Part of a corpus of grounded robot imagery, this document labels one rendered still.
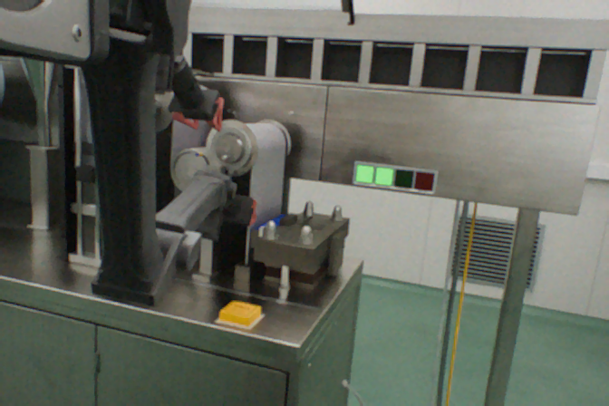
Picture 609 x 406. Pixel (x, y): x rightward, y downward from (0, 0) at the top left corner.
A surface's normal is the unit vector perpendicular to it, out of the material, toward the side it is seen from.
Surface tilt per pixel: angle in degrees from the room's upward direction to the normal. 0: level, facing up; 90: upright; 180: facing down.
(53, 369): 90
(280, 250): 90
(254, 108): 90
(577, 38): 90
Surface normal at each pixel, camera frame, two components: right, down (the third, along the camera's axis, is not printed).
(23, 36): 1.00, 0.08
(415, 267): -0.31, 0.18
